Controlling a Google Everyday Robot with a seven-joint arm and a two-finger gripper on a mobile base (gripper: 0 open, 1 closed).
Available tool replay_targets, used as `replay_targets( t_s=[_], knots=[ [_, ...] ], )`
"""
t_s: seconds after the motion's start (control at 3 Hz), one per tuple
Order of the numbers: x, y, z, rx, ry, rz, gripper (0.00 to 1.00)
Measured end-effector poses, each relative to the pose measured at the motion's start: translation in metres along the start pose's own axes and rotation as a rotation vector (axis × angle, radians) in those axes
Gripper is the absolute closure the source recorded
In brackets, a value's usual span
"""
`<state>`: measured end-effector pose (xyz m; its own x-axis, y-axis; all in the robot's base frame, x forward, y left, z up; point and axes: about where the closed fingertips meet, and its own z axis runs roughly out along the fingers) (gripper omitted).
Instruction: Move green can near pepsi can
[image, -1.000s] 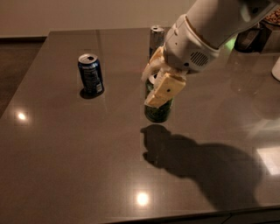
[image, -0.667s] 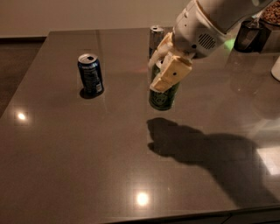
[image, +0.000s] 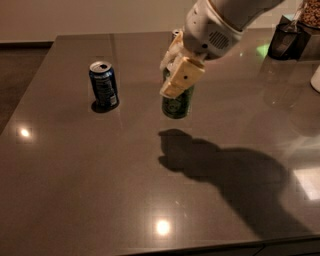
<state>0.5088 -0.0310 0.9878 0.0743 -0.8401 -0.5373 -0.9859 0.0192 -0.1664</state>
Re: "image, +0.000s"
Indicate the green soda can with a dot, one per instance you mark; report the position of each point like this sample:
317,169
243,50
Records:
179,107

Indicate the jar of nuts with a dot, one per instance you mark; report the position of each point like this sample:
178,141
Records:
311,13

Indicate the blue pepsi can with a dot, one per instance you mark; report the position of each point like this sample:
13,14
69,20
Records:
104,85

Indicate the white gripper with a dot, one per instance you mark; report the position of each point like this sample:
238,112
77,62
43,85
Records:
207,31

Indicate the black snack bag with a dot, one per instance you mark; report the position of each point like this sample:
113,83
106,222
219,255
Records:
290,45

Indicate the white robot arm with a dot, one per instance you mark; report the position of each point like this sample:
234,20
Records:
237,13

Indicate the silver slim energy can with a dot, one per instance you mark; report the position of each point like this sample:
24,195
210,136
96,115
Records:
175,34

